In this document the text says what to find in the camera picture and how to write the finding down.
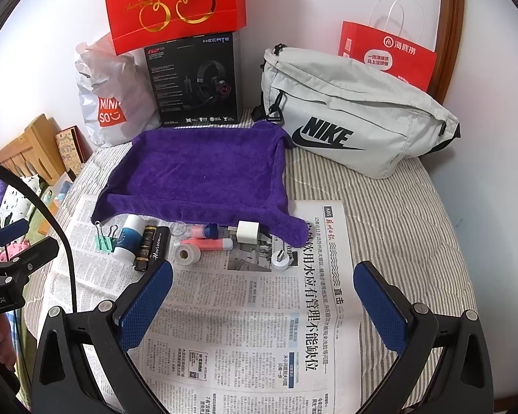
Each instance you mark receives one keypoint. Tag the patterned brown book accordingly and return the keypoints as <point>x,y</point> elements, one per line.
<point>71,149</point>

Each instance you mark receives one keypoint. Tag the black lettered box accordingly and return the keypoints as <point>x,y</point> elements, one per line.
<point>159,245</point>

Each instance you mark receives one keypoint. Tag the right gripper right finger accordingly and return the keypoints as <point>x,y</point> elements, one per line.
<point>462,379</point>

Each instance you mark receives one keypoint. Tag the purple towel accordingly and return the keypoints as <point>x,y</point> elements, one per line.
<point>205,175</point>

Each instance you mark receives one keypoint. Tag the newspaper sheet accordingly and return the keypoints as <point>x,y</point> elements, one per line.
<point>235,336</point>

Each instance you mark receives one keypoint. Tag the green binder clip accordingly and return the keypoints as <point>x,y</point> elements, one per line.
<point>105,242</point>

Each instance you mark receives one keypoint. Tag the white Miniso plastic bag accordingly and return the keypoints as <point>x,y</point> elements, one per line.
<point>114,93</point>

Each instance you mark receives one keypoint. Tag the clear round plastic lid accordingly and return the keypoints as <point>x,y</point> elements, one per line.
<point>178,228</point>

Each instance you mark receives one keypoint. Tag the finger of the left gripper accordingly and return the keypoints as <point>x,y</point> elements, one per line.
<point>13,231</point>
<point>32,259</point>

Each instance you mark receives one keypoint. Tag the white Nike waist bag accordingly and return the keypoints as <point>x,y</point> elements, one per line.
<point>351,113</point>

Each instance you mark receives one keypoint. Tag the white blue cylindrical bottle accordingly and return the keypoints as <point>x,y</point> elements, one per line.
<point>128,243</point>

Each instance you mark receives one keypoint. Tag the pink bottle blue cap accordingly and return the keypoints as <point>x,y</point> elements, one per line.
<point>205,231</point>

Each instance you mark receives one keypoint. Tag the red gift bag gold print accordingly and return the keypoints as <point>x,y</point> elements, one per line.
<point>135,24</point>

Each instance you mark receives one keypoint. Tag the small round white adapter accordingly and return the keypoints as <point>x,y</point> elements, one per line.
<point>280,260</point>

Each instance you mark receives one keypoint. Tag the black gold-banded tube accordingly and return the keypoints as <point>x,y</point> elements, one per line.
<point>142,258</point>

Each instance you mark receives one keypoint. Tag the red paper shopping bag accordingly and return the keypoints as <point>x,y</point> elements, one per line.
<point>388,49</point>

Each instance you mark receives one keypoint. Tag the white square charger plug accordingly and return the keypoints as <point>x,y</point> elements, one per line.
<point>246,232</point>

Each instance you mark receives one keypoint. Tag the black headset box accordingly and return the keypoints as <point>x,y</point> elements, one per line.
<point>196,80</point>

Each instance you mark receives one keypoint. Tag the wooden curved frame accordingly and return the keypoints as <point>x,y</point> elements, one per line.
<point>447,47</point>

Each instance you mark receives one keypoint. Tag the white tape roll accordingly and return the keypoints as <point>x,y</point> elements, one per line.
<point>187,254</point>

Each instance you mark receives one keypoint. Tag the person's left hand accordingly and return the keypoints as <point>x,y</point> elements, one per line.
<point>8,356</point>

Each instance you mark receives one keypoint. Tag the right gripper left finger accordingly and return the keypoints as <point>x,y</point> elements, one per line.
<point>63,381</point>

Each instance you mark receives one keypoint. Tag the wooden rack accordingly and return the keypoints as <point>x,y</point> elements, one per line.
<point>34,152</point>

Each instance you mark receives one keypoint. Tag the pink white tube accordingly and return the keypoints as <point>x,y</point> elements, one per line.
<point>210,245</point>

